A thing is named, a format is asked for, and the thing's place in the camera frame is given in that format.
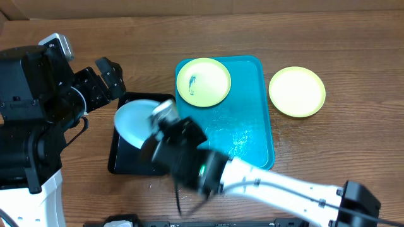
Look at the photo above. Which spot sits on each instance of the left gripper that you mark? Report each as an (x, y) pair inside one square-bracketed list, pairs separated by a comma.
[(88, 79)]

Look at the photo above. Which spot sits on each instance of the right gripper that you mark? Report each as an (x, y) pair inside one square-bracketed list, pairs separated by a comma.
[(195, 128)]

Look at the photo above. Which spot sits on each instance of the light blue plate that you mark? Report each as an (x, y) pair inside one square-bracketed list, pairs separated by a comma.
[(132, 121)]

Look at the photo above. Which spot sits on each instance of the yellow-rimmed plate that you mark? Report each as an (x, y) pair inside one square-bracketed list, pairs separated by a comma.
[(297, 92), (203, 82)]

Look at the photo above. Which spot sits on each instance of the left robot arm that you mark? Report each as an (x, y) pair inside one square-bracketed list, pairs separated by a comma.
[(42, 98)]

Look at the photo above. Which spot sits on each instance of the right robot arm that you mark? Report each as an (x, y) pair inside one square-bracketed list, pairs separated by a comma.
[(211, 172)]

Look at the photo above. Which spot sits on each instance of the teal plastic tray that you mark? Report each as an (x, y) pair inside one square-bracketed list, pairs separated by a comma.
[(240, 125)]

